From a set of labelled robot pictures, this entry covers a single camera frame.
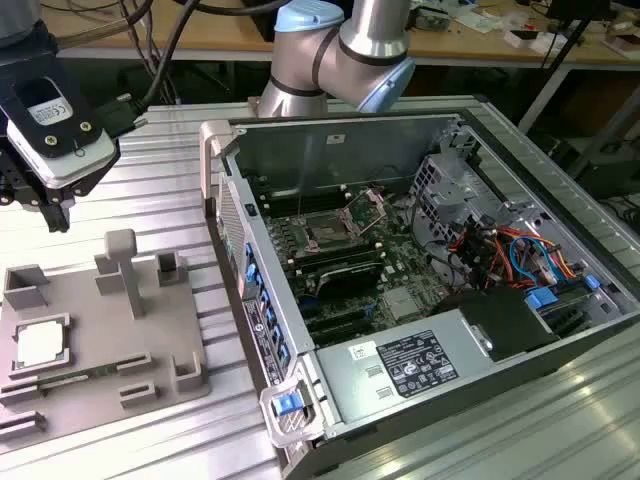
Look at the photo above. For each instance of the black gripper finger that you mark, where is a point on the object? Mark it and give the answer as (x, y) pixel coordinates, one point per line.
(56, 217)

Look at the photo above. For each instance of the silver CPU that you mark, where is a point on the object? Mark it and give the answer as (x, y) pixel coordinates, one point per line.
(42, 344)

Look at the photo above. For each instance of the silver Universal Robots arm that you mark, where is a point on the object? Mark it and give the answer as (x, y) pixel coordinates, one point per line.
(372, 35)

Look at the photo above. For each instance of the black RAM slot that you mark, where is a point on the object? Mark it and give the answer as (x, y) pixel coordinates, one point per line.
(310, 205)
(300, 191)

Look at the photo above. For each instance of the CPU socket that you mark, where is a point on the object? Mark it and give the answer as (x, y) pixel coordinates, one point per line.
(325, 231)

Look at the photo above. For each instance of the black expansion slot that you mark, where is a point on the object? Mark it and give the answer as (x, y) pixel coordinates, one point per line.
(340, 322)

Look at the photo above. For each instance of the grey parts rack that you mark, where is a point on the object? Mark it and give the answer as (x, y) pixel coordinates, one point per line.
(100, 320)

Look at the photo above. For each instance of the green RAM stick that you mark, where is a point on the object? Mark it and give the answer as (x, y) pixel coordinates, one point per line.
(80, 375)

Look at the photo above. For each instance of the blue case latch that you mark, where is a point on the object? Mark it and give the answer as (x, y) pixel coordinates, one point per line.
(283, 405)

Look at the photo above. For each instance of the black expansion card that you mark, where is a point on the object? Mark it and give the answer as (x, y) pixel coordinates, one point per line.
(350, 282)

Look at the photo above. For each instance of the grey power supply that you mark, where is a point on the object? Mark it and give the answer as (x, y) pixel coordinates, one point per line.
(350, 390)

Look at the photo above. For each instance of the green motherboard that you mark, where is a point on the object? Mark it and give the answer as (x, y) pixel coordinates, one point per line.
(405, 260)

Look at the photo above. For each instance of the silver chipset heatsink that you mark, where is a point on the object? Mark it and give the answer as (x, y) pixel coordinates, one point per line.
(404, 304)

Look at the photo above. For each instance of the silver perforated drive cage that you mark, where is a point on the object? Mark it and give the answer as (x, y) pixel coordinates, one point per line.
(440, 200)

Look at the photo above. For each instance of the open black PC case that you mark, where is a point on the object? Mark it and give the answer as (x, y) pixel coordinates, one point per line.
(440, 400)

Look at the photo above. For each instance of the wooden desk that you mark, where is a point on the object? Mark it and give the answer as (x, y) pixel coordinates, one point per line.
(475, 42)

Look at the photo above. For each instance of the black air shroud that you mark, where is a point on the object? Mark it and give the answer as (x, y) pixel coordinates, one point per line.
(505, 320)

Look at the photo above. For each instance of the white open box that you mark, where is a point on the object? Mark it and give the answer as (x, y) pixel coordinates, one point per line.
(525, 40)

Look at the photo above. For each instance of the black stand leg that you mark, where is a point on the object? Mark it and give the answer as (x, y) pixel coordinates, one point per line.
(560, 55)

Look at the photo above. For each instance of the small blue clip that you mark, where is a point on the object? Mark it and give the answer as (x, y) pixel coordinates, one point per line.
(591, 281)

